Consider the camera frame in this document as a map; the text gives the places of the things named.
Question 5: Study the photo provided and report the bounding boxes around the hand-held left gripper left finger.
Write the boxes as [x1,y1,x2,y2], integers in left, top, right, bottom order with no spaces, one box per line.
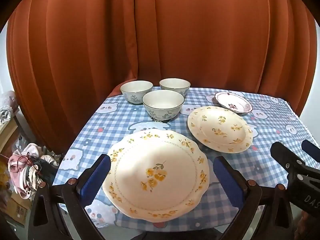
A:
[29,153,112,240]

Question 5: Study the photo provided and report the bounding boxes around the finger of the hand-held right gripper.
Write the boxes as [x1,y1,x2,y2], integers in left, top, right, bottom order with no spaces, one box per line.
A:
[270,141,320,180]
[301,139,320,164]

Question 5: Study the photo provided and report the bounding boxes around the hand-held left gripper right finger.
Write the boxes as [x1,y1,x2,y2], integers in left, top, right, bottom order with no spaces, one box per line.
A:
[213,156,298,240]

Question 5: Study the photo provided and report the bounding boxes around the round yellow flower plate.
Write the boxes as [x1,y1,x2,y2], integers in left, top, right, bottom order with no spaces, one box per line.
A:
[187,106,253,153]

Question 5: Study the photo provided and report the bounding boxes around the large scalloped yellow flower plate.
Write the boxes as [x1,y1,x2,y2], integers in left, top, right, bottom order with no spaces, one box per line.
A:
[102,129,210,223]

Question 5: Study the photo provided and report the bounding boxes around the small pink rimmed plate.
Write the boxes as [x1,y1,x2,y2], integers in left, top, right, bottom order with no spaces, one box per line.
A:
[214,91,253,114]

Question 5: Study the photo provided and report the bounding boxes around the white bowl with blue leaves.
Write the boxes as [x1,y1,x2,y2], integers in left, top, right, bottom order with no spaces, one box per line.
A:
[142,90,185,121]
[159,78,191,97]
[120,80,153,105]

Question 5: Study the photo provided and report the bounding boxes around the blue checked bear tablecloth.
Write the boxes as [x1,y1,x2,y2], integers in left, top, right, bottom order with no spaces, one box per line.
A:
[51,86,316,232]

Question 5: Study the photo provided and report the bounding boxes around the pile of pink white clothes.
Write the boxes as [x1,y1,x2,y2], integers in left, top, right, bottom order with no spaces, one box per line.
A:
[7,143,59,200]

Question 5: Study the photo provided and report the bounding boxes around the cardboard box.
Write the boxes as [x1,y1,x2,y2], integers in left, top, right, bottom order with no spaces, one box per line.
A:
[5,192,33,227]

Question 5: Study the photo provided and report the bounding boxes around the wooden cabinet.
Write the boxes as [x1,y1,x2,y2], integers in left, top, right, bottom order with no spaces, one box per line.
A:
[0,105,24,155]

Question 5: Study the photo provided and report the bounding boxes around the grey white cloth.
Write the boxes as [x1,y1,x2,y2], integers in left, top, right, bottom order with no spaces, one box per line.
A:
[0,106,13,124]

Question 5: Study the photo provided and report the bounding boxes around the orange curtain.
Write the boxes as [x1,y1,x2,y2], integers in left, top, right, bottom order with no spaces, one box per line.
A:
[6,0,316,153]

